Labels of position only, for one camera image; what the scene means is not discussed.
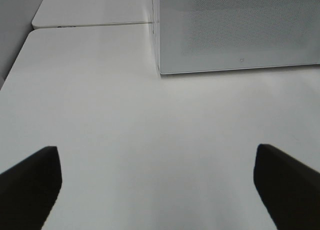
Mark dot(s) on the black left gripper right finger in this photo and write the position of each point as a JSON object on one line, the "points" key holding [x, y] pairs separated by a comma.
{"points": [[289, 189]]}

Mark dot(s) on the white microwave oven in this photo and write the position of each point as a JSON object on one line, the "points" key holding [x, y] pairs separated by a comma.
{"points": [[156, 40]]}

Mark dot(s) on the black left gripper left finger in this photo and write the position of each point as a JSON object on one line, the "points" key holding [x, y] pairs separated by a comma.
{"points": [[29, 190]]}

